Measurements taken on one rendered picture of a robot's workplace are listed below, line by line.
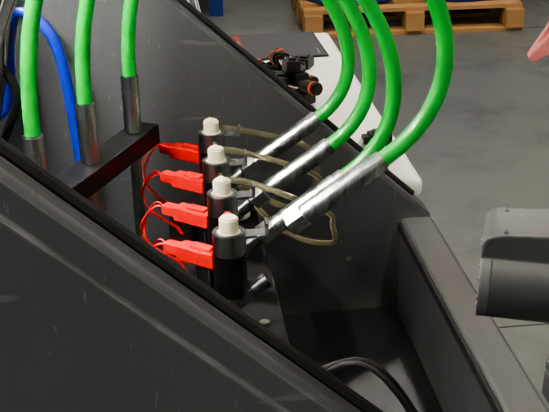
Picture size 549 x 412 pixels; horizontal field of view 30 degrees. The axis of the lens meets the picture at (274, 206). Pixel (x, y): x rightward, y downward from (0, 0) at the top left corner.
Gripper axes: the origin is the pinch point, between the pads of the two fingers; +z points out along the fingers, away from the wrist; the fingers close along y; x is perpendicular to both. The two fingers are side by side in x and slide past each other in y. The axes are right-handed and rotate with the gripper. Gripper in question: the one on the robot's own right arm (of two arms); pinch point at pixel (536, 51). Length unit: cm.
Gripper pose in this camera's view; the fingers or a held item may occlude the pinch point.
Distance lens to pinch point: 98.2
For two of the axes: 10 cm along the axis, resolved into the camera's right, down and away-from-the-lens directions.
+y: -7.1, -6.7, -2.0
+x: -1.4, 4.2, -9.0
